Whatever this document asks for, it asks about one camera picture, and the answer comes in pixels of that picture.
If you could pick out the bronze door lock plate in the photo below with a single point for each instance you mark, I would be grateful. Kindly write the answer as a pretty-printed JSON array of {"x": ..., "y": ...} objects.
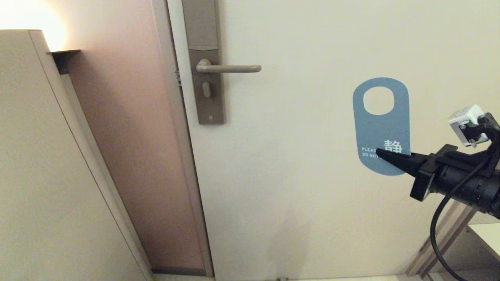
[{"x": 201, "y": 27}]

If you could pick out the white room door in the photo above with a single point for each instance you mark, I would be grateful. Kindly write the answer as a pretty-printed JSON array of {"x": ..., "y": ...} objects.
[{"x": 293, "y": 234}]

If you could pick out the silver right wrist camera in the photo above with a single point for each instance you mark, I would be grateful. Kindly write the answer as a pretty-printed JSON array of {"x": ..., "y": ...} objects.
[{"x": 466, "y": 123}]

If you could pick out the blue and white door hanger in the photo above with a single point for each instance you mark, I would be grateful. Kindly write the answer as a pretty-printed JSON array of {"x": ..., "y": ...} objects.
[{"x": 381, "y": 128}]

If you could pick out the metal door latch bolt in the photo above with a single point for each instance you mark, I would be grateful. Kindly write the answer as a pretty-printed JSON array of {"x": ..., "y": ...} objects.
[{"x": 178, "y": 77}]

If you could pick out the beige cabinet panel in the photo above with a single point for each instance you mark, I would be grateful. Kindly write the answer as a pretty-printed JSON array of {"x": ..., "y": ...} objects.
[{"x": 39, "y": 234}]

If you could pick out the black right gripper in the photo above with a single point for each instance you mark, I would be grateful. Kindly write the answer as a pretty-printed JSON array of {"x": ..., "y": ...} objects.
[{"x": 461, "y": 179}]

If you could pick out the dark wall lamp fixture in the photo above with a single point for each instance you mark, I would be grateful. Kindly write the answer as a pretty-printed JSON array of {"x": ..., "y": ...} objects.
[{"x": 64, "y": 58}]

